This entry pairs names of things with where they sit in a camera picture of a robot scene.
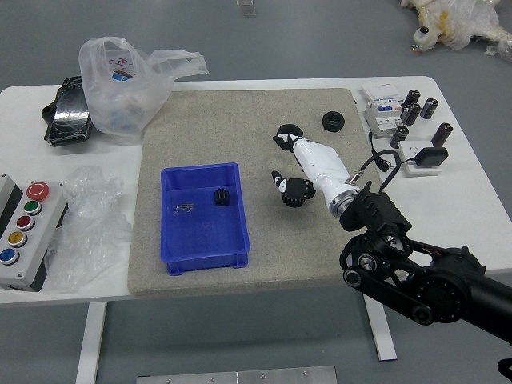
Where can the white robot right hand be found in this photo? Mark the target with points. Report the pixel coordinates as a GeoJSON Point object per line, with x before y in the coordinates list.
{"type": "Point", "coordinates": [324, 168]}

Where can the big black gear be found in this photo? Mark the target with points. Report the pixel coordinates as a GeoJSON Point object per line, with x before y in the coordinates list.
{"type": "Point", "coordinates": [294, 203]}

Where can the small black gear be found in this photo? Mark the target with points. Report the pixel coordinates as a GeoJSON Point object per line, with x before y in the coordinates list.
{"type": "Point", "coordinates": [222, 197]}

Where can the blue plastic box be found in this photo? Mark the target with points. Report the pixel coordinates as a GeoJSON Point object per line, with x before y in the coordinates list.
{"type": "Point", "coordinates": [204, 244]}

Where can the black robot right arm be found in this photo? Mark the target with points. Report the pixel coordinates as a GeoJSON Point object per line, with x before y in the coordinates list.
{"type": "Point", "coordinates": [440, 288]}

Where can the small black hex nut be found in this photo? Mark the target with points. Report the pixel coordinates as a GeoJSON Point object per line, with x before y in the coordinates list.
{"type": "Point", "coordinates": [328, 125]}

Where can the big black hex nut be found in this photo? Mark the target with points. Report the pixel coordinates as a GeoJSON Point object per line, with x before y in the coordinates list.
{"type": "Point", "coordinates": [289, 128]}

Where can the grey push-button control box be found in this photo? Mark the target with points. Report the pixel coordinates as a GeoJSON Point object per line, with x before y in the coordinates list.
{"type": "Point", "coordinates": [36, 248]}

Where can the black cylindrical capacitor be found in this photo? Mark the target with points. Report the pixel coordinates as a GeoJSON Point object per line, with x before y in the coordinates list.
{"type": "Point", "coordinates": [399, 137]}
{"type": "Point", "coordinates": [429, 109]}
{"type": "Point", "coordinates": [412, 98]}
{"type": "Point", "coordinates": [410, 114]}
{"type": "Point", "coordinates": [441, 135]}

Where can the white circuit breaker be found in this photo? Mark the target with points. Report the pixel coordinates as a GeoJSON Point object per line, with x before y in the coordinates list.
{"type": "Point", "coordinates": [382, 108]}

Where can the white power socket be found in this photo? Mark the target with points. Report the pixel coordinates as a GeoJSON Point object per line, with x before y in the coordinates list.
{"type": "Point", "coordinates": [412, 148]}

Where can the black plug adapter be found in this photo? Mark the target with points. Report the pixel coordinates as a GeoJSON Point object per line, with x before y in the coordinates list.
{"type": "Point", "coordinates": [431, 157]}

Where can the grey-brown speckled mat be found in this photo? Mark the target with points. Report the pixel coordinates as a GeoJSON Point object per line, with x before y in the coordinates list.
{"type": "Point", "coordinates": [248, 248]}

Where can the small clear parts bag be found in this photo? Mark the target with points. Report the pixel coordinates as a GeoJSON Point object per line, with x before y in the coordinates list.
{"type": "Point", "coordinates": [185, 208]}

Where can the small metal floor plate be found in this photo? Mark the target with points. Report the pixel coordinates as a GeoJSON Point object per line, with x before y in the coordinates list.
{"type": "Point", "coordinates": [248, 11]}

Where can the white table leg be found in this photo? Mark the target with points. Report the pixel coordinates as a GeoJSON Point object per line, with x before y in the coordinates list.
{"type": "Point", "coordinates": [91, 344]}
{"type": "Point", "coordinates": [384, 340]}

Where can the plastic-wrapped bundle on floor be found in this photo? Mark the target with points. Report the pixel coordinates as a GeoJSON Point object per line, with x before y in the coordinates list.
{"type": "Point", "coordinates": [460, 20]}

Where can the translucent white plastic bag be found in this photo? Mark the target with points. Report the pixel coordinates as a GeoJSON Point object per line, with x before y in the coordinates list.
{"type": "Point", "coordinates": [120, 100]}

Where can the crumpled clear plastic bag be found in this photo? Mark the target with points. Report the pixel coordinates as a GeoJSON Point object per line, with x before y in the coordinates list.
{"type": "Point", "coordinates": [88, 224]}

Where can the black film-wrapped device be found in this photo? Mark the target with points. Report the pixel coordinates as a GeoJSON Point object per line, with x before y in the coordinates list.
{"type": "Point", "coordinates": [68, 116]}

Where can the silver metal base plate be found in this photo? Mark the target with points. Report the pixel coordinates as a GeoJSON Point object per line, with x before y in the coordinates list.
{"type": "Point", "coordinates": [240, 377]}

